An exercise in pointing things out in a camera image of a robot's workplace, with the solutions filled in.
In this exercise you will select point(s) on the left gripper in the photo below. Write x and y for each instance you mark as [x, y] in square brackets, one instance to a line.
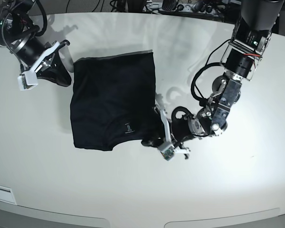
[182, 129]

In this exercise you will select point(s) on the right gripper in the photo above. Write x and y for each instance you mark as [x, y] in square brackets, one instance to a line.
[42, 58]

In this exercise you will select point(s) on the black T-shirt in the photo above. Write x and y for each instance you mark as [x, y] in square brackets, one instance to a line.
[114, 102]

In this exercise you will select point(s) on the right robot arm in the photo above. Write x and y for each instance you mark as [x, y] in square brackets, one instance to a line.
[22, 22]

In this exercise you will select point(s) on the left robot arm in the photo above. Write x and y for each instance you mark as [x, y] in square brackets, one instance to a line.
[250, 38]

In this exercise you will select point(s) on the white label sticker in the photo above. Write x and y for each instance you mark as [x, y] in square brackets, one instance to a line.
[7, 196]

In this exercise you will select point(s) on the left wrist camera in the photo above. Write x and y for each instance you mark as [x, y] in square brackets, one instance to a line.
[167, 150]

